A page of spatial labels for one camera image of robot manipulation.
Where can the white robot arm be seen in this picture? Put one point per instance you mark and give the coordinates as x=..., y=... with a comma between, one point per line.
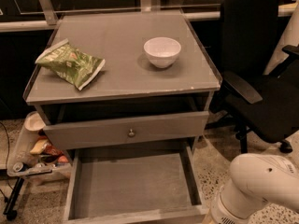
x=255, y=181

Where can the white ceramic bowl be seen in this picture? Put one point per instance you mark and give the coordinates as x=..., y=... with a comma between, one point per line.
x=162, y=51

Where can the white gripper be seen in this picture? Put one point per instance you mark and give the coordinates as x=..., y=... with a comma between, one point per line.
x=224, y=215

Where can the black office chair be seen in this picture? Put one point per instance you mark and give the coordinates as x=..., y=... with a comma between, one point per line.
x=264, y=104

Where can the soda can in bin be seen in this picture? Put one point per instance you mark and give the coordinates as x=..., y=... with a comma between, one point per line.
x=20, y=167

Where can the black stand leg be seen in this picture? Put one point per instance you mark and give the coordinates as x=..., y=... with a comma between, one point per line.
x=9, y=210

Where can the grey wooden drawer cabinet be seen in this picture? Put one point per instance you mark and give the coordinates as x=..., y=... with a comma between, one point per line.
x=128, y=86

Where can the grey top drawer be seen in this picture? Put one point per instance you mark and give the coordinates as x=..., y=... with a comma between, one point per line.
x=108, y=132

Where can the green chip bag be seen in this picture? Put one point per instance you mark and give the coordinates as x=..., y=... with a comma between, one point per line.
x=71, y=64

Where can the clear plastic snack bin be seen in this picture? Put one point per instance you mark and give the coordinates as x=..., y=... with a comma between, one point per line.
x=45, y=162

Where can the white bowl in bin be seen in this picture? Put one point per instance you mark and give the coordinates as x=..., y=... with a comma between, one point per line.
x=34, y=122

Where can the grey drawer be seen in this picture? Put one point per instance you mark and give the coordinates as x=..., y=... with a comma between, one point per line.
x=108, y=132
x=151, y=183

